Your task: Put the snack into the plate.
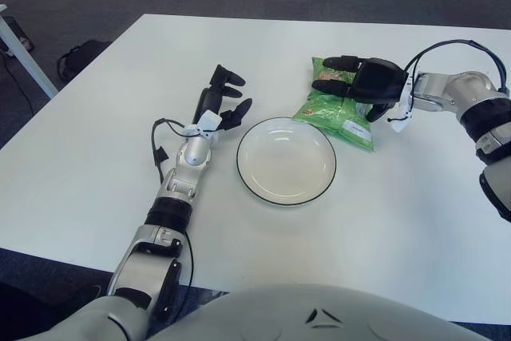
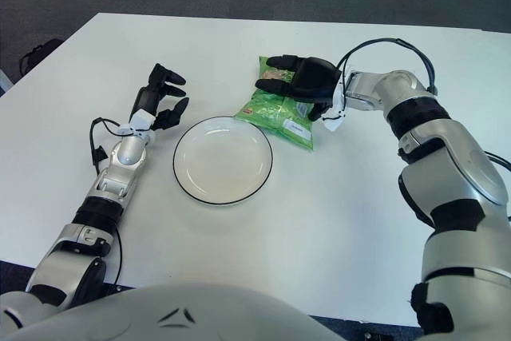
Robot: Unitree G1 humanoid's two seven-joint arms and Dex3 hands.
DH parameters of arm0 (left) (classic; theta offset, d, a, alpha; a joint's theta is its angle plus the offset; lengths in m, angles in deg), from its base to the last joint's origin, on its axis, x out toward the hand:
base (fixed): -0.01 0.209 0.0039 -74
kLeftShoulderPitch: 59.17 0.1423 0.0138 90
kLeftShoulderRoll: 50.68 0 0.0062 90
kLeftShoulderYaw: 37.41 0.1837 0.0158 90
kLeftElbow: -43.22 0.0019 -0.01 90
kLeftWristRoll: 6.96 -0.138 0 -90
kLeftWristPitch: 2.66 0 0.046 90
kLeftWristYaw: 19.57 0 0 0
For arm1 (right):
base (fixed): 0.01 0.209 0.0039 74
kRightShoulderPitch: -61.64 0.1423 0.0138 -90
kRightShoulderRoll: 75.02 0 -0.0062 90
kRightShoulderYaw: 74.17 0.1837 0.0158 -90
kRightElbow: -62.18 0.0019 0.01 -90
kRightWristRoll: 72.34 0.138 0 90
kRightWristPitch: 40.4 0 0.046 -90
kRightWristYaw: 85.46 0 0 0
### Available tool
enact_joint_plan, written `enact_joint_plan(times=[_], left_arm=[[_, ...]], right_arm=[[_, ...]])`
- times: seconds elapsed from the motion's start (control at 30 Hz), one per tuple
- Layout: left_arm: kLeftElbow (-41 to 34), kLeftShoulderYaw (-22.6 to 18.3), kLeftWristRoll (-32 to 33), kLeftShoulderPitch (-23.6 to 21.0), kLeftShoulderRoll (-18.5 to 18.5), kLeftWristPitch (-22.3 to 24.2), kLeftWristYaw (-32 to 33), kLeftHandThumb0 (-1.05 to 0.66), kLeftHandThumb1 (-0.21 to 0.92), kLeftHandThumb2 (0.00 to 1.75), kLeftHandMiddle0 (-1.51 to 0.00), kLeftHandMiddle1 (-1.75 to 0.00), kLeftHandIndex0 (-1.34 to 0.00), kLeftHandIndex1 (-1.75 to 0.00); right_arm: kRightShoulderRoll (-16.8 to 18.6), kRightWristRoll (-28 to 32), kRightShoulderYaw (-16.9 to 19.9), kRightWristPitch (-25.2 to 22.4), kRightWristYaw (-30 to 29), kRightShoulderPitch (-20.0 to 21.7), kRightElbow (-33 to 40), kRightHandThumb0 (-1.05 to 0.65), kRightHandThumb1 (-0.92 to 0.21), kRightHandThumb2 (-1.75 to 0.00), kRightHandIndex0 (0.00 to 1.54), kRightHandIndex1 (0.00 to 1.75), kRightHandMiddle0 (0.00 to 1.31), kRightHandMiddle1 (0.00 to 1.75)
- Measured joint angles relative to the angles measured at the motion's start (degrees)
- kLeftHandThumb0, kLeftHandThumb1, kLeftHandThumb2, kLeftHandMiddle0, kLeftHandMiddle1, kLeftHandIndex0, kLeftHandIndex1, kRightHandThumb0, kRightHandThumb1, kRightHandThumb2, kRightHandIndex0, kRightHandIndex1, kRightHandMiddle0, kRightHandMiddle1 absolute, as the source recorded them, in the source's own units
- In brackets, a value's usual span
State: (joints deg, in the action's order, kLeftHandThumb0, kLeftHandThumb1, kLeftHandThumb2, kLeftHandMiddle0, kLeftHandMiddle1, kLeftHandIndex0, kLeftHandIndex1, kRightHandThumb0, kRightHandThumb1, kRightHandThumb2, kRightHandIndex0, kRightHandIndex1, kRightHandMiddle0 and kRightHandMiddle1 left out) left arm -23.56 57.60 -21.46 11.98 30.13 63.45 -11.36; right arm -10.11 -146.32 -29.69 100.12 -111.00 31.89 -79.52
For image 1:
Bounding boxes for white table leg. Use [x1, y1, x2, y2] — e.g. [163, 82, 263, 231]
[0, 4, 59, 99]

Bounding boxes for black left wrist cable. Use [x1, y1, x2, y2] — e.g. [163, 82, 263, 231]
[150, 117, 188, 186]

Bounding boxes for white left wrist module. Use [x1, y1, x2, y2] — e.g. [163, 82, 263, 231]
[184, 111, 223, 141]

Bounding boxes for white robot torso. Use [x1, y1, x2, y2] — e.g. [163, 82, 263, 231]
[0, 283, 492, 341]

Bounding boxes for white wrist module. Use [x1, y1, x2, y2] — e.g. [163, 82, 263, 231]
[184, 111, 223, 141]
[389, 73, 418, 133]

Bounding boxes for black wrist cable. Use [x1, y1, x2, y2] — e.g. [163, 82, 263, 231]
[405, 39, 510, 94]
[150, 117, 188, 186]

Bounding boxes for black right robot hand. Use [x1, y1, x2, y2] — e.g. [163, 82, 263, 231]
[311, 54, 410, 123]

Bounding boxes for green snack bag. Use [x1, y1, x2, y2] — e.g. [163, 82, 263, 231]
[292, 57, 377, 153]

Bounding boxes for white plate with black rim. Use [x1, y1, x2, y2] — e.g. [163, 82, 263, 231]
[236, 117, 338, 208]

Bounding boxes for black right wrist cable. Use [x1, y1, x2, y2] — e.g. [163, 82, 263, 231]
[405, 39, 510, 94]

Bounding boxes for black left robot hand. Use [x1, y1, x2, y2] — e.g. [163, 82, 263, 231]
[192, 64, 253, 133]

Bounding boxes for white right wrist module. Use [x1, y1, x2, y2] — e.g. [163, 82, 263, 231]
[389, 73, 418, 133]

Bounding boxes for black backpack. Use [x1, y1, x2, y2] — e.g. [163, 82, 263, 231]
[56, 40, 112, 81]

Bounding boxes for black floor cable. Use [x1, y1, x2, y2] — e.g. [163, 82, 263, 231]
[0, 51, 35, 114]

